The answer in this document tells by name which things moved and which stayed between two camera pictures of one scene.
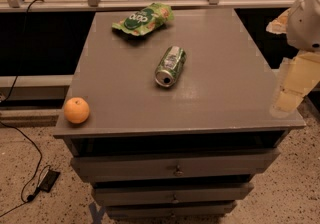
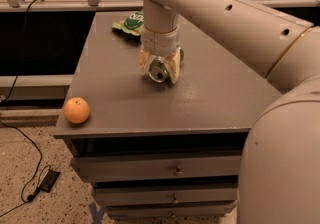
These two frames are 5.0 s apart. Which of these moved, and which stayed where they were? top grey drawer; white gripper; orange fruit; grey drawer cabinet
Moved: white gripper
Stayed: orange fruit; top grey drawer; grey drawer cabinet
